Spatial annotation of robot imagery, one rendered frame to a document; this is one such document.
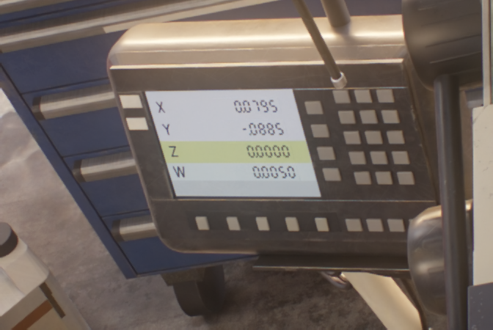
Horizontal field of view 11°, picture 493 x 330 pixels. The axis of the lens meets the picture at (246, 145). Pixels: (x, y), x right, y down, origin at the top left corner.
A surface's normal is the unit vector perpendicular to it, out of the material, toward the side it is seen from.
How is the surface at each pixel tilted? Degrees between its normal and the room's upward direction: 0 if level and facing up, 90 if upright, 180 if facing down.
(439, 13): 26
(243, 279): 0
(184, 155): 71
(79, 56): 90
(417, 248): 32
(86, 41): 90
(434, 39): 49
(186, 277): 90
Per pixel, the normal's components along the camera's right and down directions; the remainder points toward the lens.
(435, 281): -0.23, 0.31
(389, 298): 0.13, -0.07
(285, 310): -0.36, -0.64
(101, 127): -0.11, 0.76
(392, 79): -0.40, 0.52
